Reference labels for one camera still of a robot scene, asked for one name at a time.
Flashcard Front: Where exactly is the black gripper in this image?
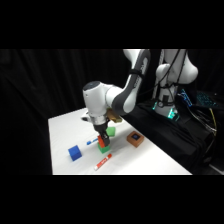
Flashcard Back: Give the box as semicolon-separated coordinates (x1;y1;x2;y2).
92;123;111;147

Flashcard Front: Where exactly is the blue cube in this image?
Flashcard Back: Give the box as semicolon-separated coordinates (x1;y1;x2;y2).
67;144;83;162

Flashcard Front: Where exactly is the dull green block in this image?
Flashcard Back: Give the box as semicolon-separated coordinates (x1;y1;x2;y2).
105;126;117;138

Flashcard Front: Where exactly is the blue marker pen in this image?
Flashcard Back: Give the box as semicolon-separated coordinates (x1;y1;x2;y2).
86;136;100;146

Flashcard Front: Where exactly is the red marker pen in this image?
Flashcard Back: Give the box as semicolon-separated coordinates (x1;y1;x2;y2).
93;153;113;172

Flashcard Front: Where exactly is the brown block with blue top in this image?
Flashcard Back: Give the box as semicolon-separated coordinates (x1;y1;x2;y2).
126;130;146;148

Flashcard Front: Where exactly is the black draped robot stand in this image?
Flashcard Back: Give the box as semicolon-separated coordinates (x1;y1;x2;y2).
122;99;224;176

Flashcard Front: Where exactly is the green base light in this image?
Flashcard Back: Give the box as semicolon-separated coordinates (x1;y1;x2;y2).
151;101;181;122

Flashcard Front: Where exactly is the black curtain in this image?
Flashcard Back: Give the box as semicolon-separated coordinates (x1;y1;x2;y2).
0;49;224;176

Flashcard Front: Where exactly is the blue backlit keyboard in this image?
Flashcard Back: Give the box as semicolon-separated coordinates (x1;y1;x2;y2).
195;91;222;108

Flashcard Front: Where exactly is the tan wrist camera mount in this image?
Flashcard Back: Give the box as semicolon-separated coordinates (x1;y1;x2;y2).
106;111;123;124

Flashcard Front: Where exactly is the yellow cable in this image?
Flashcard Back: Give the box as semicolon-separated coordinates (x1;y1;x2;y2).
207;108;218;136

